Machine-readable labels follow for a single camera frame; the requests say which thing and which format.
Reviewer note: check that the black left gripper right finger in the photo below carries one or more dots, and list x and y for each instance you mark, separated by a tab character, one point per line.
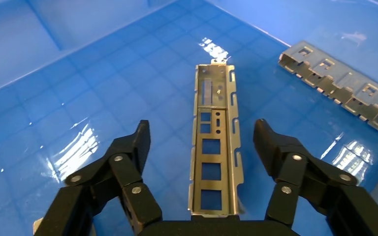
313	189

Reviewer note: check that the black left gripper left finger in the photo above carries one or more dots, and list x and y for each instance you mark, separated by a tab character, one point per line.
110	182

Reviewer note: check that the silver metal channel part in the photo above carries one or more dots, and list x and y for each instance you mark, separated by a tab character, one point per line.
211	159

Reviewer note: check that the silver metal part with tabs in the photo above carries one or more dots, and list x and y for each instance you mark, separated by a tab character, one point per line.
339	81

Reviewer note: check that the blue plastic bin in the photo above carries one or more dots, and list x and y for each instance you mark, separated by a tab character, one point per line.
78	97

